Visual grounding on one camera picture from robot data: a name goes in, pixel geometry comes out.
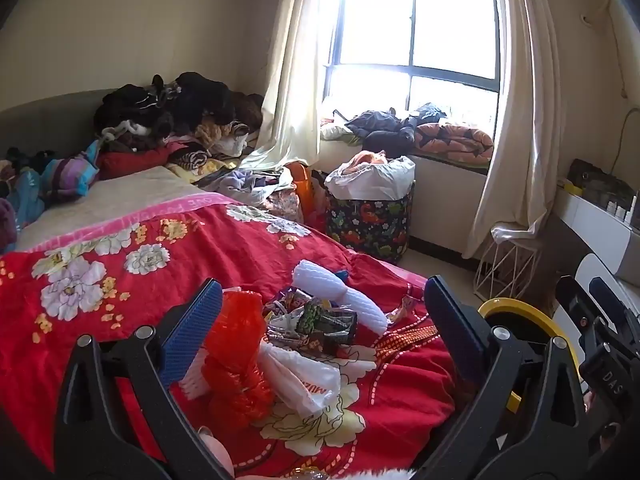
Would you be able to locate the red plastic bag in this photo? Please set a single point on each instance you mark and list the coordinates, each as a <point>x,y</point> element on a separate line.
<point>232,340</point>

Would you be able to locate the dark brown snack wrapper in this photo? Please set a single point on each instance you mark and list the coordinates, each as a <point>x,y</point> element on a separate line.
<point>317,346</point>

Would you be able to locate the camouflage bag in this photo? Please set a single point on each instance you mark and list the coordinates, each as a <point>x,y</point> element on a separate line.
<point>595,180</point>

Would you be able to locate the purple snack wrapper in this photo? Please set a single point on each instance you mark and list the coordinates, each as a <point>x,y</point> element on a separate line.
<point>290,300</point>

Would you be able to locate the red floral blanket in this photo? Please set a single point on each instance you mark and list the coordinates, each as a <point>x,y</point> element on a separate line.
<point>280,260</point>

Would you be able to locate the purple striped cloth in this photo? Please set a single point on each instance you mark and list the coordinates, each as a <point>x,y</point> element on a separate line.
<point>70,170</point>

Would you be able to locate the cream curtain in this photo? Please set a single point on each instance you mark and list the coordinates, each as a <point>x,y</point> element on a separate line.
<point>295,85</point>
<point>520,110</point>

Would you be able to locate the orange cloth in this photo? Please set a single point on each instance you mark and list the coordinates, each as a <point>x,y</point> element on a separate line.
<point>365,159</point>

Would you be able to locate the red pillow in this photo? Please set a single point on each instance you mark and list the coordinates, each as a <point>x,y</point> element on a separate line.
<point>130,162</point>

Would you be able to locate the black framed window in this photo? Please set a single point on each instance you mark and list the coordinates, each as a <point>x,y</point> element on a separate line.
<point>412,65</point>

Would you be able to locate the small cosmetic bottles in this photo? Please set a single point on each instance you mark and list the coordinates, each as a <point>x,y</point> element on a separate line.
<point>622,210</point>

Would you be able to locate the beige bed sheet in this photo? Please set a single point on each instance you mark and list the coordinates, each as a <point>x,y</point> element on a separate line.
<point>100,195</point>

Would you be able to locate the person's left hand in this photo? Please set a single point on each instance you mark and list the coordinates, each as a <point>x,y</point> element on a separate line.
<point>217,455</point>

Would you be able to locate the small blue wad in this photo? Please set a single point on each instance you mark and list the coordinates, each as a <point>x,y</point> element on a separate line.
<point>343,276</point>

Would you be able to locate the dinosaur print laundry basket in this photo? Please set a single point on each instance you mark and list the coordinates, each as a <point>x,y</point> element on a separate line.
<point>370,230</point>

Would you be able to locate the white desk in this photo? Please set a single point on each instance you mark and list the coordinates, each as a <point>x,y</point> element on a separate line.
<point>590,220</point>

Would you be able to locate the colourful candy wrapper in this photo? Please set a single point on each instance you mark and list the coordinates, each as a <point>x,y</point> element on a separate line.
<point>402,312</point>

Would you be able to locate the person's right hand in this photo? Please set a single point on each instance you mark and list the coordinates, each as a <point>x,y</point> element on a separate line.
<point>588,401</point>

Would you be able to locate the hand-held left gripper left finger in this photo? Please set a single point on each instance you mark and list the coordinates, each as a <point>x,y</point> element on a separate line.
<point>192,330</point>

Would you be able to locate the maroon cloth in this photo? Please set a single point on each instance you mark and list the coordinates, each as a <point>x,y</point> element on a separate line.
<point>6,225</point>

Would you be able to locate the large white foam net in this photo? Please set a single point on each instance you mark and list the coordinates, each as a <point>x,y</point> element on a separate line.
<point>365,310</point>

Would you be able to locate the orange bag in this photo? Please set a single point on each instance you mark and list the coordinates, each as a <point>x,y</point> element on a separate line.
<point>305,185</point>

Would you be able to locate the pile of dark clothes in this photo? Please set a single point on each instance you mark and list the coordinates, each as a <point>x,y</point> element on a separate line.
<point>190,95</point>

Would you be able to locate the white plastic bag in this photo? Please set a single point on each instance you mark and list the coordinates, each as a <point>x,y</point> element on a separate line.
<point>300,380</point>

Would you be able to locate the green snack wrapper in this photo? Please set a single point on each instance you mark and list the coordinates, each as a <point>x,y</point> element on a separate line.
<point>325,320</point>

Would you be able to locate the orange patterned quilt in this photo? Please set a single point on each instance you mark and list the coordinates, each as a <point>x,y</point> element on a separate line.
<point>450,140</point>

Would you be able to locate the heap of pale clothes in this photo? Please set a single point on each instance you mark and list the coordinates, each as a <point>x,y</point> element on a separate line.
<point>235,180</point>

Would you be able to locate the yellow rimmed black trash bin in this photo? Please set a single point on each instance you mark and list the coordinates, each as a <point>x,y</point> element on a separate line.
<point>525,310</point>

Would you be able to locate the pink floral bag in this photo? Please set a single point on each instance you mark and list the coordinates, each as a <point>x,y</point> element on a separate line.
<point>282,202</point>

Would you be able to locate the small yellow box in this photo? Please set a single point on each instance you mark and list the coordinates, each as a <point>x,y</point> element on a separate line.
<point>570,189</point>

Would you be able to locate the white cabinet with rounded panels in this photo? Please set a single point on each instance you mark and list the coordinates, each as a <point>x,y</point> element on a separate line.
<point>582,265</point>

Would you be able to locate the light blue cloth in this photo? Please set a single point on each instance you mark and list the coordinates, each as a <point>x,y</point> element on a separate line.
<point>27,195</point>

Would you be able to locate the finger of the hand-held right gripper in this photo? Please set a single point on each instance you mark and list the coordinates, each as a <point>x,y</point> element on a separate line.
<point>620,325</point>
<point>580,315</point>

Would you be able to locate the small white foam net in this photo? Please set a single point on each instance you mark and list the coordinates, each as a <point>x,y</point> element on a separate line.
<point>192,380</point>

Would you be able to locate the white plastic basket liner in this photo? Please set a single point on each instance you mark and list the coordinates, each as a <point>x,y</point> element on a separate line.
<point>380,175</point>

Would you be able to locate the silver snack wrapper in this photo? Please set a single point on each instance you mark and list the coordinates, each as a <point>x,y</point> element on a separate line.
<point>282,330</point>

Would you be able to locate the gold jewellery piece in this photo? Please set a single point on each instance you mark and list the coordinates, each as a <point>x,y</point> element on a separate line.
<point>310,474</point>

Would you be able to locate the brown yellow patterned blanket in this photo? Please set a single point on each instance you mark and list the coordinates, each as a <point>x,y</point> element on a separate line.
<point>200,162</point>

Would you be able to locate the grey bed headboard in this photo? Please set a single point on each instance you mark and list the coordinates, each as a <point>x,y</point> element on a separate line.
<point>50,115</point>

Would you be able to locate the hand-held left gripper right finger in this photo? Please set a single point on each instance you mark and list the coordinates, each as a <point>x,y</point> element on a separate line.
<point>452,330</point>

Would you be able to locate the dark clothes heap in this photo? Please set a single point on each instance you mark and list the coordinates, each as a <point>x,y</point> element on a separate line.
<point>380,127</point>

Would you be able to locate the white fluffy sleeve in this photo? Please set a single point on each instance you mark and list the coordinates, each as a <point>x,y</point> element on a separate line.
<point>370,475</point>

